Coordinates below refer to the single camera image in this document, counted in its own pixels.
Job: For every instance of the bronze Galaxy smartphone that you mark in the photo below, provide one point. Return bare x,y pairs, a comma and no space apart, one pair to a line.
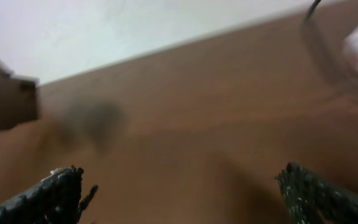
18,99

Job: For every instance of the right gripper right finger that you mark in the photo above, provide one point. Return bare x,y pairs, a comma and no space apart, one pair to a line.
312,199

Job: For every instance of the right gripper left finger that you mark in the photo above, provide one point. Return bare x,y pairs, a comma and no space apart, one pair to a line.
55,199

